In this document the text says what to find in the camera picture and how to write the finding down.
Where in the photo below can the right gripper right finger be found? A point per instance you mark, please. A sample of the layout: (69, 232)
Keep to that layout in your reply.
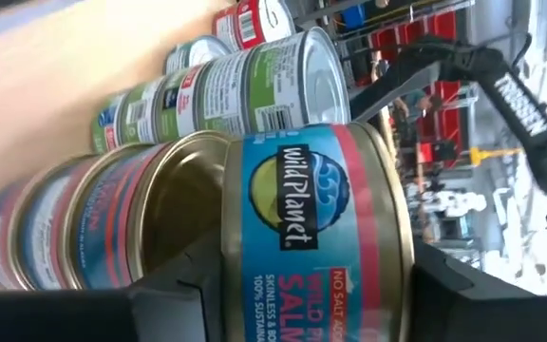
(482, 318)

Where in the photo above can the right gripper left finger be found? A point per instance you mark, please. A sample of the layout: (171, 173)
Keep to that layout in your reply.
(169, 313)

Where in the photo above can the white humanoid robot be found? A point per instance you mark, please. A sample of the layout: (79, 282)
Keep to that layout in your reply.
(458, 203)

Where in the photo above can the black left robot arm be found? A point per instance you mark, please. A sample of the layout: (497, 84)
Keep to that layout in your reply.
(520, 109)

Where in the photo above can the tall red label can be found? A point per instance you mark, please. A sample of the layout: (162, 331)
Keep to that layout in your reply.
(250, 24)

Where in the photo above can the yellow stand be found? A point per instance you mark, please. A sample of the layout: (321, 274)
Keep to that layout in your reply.
(480, 154)

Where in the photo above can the green Bumble Bee tuna can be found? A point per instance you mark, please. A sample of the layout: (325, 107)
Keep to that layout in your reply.
(221, 90)
(278, 81)
(140, 114)
(107, 123)
(178, 102)

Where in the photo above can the person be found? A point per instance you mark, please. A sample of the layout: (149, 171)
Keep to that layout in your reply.
(420, 102)

